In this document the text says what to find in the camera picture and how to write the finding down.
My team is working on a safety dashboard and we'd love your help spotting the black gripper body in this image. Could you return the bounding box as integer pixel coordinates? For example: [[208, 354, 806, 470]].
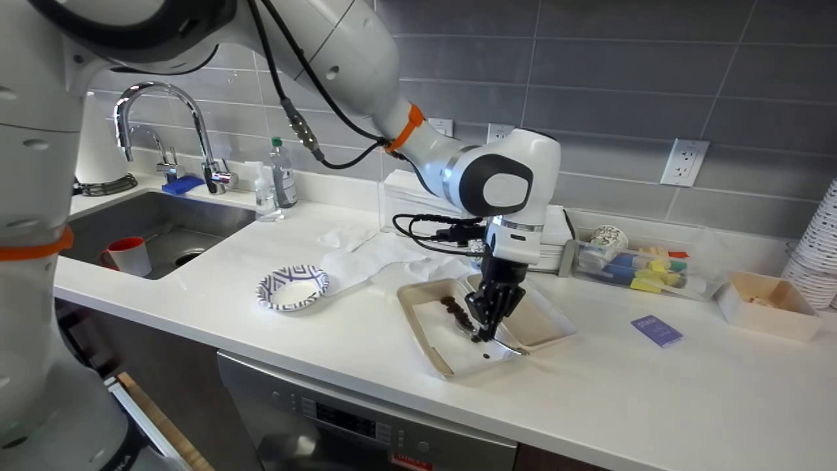
[[465, 256, 526, 328]]

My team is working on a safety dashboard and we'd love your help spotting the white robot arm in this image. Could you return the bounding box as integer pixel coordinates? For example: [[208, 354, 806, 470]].
[[0, 0, 559, 471]]

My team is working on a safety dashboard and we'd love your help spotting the blue patterned paper bowl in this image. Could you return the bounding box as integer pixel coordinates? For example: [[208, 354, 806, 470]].
[[257, 265, 329, 315]]

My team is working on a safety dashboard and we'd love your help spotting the patterned paper cup stack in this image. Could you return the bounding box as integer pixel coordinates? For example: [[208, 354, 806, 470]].
[[781, 182, 837, 313]]

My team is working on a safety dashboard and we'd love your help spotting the red and white cup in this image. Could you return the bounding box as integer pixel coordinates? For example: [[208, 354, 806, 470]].
[[104, 235, 152, 275]]

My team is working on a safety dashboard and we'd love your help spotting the beige takeout clamshell container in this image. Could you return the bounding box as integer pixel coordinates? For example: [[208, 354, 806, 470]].
[[397, 275, 575, 381]]

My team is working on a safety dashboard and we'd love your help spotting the white condiment holder box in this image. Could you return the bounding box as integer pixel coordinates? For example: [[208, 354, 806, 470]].
[[534, 208, 572, 272]]

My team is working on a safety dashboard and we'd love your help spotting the crumpled clear plastic wrap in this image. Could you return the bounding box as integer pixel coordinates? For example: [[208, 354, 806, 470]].
[[317, 231, 475, 294]]

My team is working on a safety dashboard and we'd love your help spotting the white napkin dispenser box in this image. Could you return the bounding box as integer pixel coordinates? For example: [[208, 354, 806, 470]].
[[378, 171, 465, 250]]

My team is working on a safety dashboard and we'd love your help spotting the blue card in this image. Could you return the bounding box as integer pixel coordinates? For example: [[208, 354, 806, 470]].
[[632, 315, 682, 348]]

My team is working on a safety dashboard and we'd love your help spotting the clear tray of packets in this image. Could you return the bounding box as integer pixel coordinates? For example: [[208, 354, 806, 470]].
[[571, 226, 724, 301]]

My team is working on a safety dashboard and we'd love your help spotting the stainless dishwasher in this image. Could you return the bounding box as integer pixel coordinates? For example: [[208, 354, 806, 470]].
[[216, 354, 514, 471]]

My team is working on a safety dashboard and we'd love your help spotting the dish soap bottle green cap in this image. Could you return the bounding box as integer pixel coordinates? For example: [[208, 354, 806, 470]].
[[270, 136, 297, 208]]

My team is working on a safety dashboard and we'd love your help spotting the small cardboard box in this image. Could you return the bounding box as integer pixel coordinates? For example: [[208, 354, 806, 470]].
[[717, 272, 822, 343]]

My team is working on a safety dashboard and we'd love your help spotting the clear pump soap dispenser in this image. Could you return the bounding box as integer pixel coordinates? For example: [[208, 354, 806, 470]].
[[253, 162, 276, 217]]

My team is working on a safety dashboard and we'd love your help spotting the chrome kitchen faucet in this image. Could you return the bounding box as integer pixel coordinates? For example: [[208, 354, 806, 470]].
[[109, 82, 235, 197]]

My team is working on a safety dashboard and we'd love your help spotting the steel sink basin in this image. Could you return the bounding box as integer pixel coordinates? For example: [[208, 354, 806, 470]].
[[67, 194, 257, 281]]

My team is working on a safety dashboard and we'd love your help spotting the blue sponge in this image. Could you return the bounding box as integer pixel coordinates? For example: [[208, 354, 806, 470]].
[[163, 175, 203, 197]]

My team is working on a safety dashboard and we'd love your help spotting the white wall outlet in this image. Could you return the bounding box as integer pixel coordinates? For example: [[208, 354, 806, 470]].
[[661, 140, 709, 190], [484, 123, 513, 144]]

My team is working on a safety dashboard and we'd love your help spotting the white light switch plate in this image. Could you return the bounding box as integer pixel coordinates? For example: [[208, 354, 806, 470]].
[[428, 118, 452, 140]]

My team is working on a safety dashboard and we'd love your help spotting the white wall outlet right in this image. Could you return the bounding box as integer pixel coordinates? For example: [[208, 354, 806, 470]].
[[661, 140, 709, 190]]

